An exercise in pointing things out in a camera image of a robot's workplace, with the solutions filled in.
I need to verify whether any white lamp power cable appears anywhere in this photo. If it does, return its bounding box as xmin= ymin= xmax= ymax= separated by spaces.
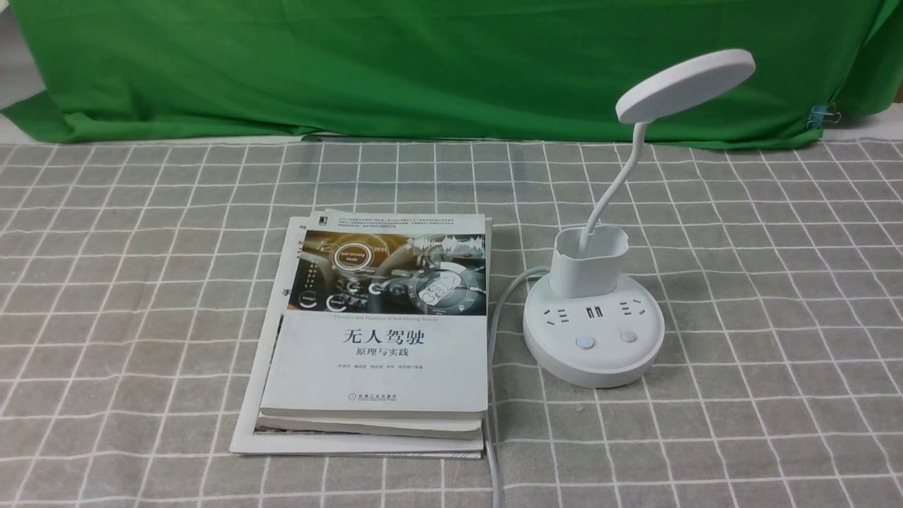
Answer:
xmin=484 ymin=267 xmax=551 ymax=508

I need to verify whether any bottom white book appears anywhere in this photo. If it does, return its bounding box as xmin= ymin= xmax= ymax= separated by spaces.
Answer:
xmin=229 ymin=217 xmax=484 ymax=459

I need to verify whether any blue binder clip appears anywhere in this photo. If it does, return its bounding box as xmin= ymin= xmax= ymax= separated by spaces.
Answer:
xmin=806 ymin=103 xmax=842 ymax=130

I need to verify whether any self-driving book top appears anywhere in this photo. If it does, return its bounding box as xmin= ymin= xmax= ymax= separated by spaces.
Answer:
xmin=260 ymin=211 xmax=489 ymax=421

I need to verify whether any white desk lamp with sockets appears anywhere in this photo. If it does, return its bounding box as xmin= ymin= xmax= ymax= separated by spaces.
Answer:
xmin=522 ymin=49 xmax=756 ymax=389

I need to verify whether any grey checked tablecloth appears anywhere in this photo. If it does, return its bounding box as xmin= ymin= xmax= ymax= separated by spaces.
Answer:
xmin=1 ymin=140 xmax=902 ymax=507

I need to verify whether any green backdrop cloth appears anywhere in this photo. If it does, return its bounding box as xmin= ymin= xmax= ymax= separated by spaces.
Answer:
xmin=3 ymin=1 xmax=901 ymax=149

